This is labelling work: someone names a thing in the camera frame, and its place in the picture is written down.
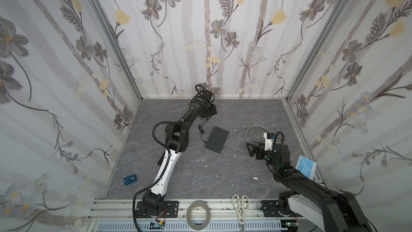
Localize white handled scissors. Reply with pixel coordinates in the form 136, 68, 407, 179
231, 194, 250, 226

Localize clear tape roll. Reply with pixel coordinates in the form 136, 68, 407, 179
186, 200, 211, 232

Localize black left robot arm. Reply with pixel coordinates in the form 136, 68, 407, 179
132, 84, 217, 232

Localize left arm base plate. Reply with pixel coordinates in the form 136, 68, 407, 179
135, 201, 180, 219

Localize small blue box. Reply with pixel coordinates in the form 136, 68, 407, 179
123, 174, 137, 186

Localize blue face mask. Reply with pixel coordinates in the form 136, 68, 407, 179
296, 155, 317, 180

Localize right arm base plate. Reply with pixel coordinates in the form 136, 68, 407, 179
260, 200, 290, 218

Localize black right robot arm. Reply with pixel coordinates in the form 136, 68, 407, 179
246, 132, 377, 232

